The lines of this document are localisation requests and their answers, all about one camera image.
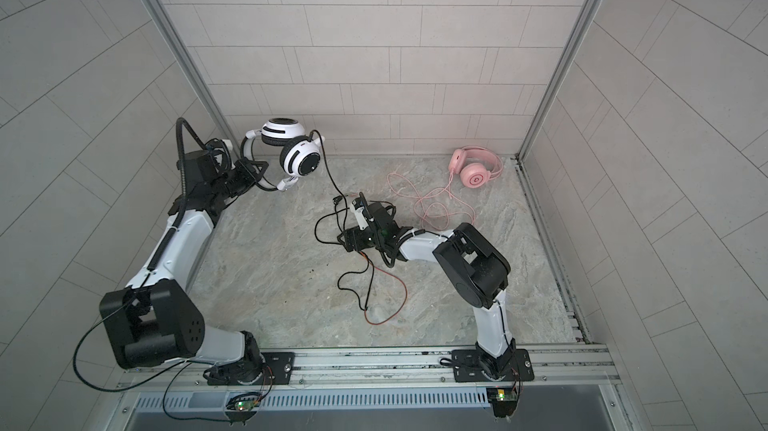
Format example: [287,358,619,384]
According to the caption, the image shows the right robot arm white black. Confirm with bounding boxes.
[337,196,534,385]

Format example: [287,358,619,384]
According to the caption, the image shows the left circuit board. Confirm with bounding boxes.
[225,392,262,412]

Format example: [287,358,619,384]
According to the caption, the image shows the pink headphones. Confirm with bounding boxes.
[448,146,504,189]

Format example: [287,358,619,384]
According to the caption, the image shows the ventilation grille strip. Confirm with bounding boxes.
[135,387,490,414]

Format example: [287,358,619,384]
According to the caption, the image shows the aluminium mounting rail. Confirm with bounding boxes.
[116,343,619,393]

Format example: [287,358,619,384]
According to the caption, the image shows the white black headphones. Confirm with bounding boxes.
[240,117,325,191]

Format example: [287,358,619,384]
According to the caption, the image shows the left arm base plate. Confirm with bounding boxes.
[203,352,295,386]

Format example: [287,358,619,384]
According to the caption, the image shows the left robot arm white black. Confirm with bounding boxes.
[99,158,268,385]

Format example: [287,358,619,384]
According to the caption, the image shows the right circuit board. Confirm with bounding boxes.
[486,387,520,418]

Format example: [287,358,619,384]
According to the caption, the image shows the pink headphone cable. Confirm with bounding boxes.
[387,170,478,232]

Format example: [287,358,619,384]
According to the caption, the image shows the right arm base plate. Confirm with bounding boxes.
[448,348,535,383]

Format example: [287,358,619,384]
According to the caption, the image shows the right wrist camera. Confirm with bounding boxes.
[349,194,371,230]

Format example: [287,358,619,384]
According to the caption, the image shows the circuit board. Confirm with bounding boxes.
[486,387,520,418]
[225,392,262,412]

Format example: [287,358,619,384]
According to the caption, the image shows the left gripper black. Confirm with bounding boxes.
[207,159,268,203]

